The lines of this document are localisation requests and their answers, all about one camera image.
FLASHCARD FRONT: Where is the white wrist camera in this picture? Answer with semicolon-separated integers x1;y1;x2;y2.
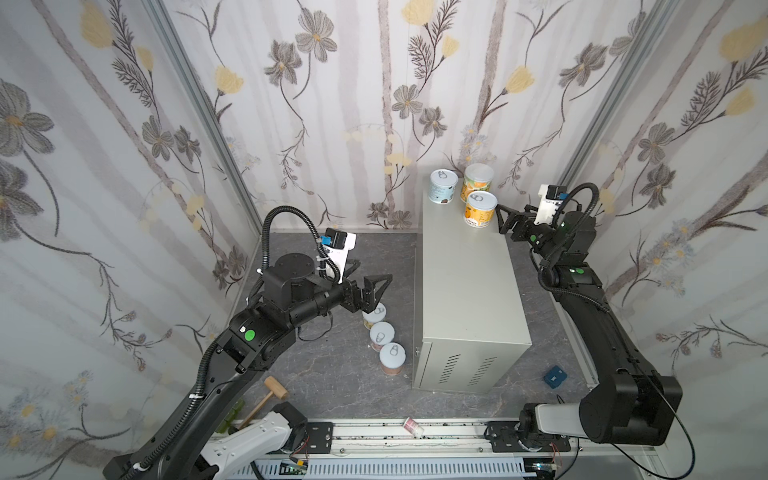
534;184;567;225
321;228;357;283

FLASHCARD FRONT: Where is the yellow label can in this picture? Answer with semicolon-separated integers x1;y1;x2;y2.
464;190;498;228
362;303;387;330

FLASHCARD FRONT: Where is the green orange peach can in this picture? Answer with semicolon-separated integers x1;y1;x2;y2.
460;163;494;202

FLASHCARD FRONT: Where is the grey metal cabinet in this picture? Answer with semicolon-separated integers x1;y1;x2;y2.
412;197;532;393

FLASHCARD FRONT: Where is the green block toy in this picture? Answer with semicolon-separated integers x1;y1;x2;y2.
216;398;245;434

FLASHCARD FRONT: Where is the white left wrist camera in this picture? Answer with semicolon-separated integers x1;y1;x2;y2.
321;228;357;283

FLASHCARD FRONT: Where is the salmon label can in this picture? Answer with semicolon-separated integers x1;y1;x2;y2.
379;342;407;376

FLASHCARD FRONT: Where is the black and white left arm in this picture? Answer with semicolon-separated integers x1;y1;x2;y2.
103;205;393;479

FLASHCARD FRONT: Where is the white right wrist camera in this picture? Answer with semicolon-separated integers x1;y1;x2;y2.
534;184;567;225

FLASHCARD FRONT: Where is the white blue label can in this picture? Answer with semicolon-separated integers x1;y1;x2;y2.
427;169;458;204

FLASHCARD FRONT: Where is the blue square block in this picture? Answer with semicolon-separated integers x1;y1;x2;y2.
543;365;568;389

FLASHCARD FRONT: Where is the pink label can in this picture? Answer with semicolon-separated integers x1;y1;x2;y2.
369;321;395;352

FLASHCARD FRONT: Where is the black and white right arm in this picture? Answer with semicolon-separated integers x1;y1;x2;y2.
495;183;683;452

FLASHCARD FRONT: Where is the small pink bottle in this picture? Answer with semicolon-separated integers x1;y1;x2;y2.
403;417;425;438

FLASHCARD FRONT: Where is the wooden mallet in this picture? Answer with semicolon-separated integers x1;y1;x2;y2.
240;376;288;429

